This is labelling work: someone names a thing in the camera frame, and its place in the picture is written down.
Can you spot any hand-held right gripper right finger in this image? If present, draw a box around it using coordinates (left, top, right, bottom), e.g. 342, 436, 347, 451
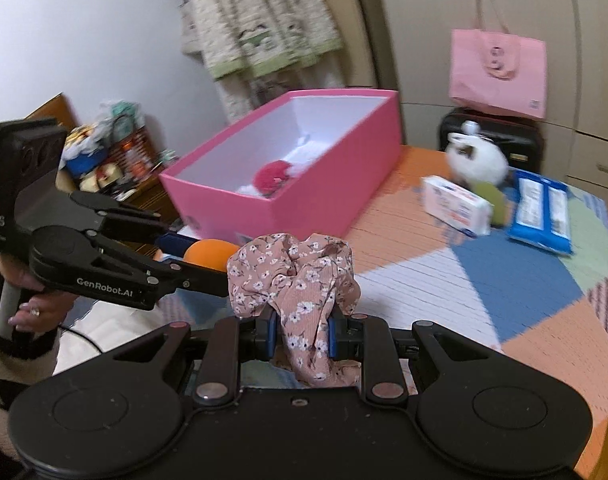
326, 305, 507, 406

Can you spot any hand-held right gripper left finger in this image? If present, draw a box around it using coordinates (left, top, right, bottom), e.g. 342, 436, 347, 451
96, 305, 279, 408

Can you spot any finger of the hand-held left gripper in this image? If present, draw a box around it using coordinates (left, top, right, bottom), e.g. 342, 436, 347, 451
69, 190, 195, 256
86, 230, 231, 298

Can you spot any orange ball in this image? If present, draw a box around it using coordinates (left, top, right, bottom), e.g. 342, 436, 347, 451
183, 239, 241, 267

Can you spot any floral pink scrunchie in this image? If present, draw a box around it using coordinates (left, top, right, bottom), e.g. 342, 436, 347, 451
227, 232, 362, 388

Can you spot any red pompom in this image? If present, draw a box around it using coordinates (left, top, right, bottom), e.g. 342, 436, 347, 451
253, 160, 293, 193

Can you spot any pink cardboard box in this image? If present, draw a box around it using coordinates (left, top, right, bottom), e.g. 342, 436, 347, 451
159, 89, 402, 243

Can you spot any white tissue pack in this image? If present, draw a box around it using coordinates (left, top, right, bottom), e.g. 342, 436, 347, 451
421, 175, 494, 237

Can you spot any white plush toy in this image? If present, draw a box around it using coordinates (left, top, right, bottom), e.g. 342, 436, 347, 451
445, 120, 509, 186

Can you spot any blue wet wipes pack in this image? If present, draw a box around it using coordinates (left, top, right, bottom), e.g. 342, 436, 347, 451
504, 169, 574, 257

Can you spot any person's left hand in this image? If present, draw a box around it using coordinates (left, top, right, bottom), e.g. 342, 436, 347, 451
0, 252, 72, 335

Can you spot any blue container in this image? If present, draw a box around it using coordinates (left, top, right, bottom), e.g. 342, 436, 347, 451
64, 152, 107, 177

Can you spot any wooden side table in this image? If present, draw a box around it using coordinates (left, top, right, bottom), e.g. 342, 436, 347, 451
24, 92, 182, 226

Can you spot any wicker basket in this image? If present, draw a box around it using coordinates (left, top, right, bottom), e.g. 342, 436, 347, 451
104, 122, 157, 181

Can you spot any colourful crocheted blanket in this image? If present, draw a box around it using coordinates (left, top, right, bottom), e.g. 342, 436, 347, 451
59, 145, 608, 480

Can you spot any white plastic bag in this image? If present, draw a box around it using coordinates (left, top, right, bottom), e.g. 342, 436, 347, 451
94, 100, 145, 133

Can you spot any beige canvas tote bag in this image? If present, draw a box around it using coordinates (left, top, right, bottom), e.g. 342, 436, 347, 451
180, 0, 205, 58

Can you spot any cream and green fleece robe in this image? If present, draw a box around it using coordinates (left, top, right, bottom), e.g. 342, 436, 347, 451
180, 0, 345, 126

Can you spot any tall beige cabinet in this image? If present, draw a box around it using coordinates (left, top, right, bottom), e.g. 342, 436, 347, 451
304, 0, 385, 90

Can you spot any black suitcase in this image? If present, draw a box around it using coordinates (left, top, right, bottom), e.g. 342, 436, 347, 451
438, 109, 545, 177

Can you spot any pink tote bag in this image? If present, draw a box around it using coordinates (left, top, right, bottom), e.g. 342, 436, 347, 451
449, 0, 548, 121

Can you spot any beige three-door wardrobe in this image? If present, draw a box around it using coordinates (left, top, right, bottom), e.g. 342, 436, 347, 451
371, 0, 608, 196

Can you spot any black cable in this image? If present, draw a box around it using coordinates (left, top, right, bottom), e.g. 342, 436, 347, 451
59, 327, 107, 356

